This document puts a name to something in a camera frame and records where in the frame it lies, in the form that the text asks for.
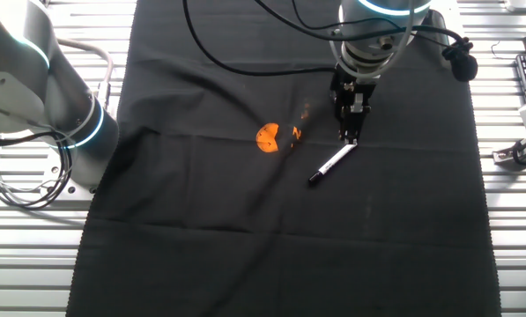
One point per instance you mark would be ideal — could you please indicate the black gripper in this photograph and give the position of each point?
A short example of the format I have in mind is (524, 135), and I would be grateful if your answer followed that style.
(348, 86)

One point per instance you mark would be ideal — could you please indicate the white pen with black cap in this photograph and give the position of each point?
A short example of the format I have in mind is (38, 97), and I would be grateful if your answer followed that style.
(333, 163)

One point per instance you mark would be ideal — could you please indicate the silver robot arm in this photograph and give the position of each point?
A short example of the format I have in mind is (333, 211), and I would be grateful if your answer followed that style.
(20, 88)

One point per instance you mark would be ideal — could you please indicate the faded orange sticker flecks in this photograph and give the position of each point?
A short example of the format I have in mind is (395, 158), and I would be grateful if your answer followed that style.
(305, 112)

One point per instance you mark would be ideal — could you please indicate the jagged orange sticker scrap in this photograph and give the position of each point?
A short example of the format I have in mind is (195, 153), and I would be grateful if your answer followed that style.
(296, 132)

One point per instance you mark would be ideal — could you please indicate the large orange sticker piece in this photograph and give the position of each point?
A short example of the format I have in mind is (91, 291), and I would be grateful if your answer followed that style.
(267, 138)

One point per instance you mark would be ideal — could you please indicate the black cloth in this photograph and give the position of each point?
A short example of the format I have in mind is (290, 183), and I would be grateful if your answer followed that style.
(245, 242)

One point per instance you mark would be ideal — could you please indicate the grey device edge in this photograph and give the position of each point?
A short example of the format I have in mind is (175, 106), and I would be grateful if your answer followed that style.
(524, 5)

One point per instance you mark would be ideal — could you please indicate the metal camera stand foot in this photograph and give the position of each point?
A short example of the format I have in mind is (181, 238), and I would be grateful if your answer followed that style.
(502, 155)

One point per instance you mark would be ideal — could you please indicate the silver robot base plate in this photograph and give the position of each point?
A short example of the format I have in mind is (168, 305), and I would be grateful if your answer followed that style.
(53, 169)

